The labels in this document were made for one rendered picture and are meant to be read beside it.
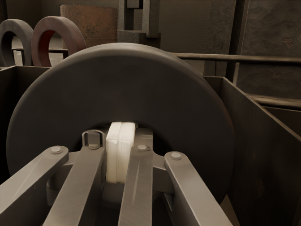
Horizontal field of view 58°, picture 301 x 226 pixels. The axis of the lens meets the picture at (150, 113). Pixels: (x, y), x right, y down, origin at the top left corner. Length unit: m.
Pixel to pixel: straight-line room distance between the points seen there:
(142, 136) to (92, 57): 0.06
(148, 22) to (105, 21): 2.74
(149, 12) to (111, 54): 5.37
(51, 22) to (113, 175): 0.57
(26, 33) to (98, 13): 2.03
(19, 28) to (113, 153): 0.69
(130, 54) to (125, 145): 0.05
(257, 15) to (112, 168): 0.39
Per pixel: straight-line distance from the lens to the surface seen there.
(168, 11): 7.66
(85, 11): 2.80
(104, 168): 0.16
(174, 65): 0.16
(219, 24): 3.15
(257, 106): 0.24
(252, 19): 0.50
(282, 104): 0.40
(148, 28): 5.53
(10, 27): 0.86
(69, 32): 0.65
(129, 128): 0.16
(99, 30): 2.81
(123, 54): 0.16
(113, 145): 0.15
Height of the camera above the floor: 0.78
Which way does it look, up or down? 19 degrees down
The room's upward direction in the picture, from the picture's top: 3 degrees clockwise
